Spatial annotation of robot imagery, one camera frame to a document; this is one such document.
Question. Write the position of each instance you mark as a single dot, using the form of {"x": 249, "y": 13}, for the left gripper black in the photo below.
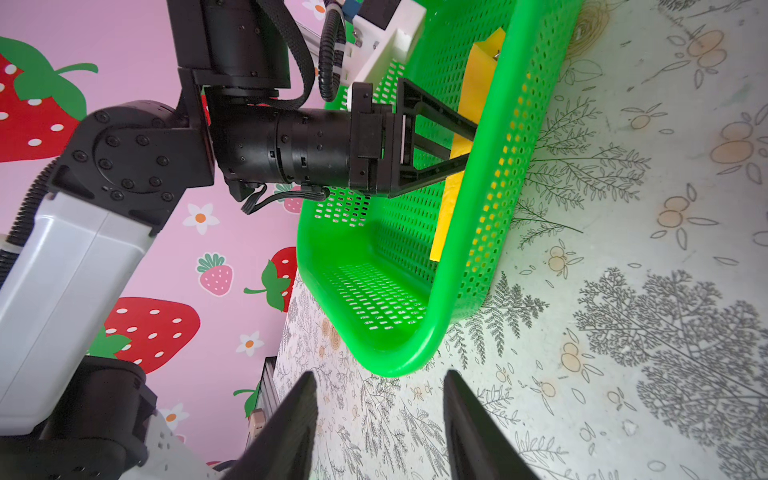
{"x": 367, "y": 148}

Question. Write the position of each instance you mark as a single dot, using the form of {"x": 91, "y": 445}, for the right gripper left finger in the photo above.
{"x": 282, "y": 438}

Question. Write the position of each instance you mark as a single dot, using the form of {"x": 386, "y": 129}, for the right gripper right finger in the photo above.
{"x": 476, "y": 447}

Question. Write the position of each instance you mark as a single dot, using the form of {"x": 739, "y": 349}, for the green plastic basket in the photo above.
{"x": 367, "y": 260}

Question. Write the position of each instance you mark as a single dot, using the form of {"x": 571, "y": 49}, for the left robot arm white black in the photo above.
{"x": 92, "y": 214}

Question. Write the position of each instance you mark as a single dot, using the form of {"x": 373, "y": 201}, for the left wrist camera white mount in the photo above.
{"x": 384, "y": 32}

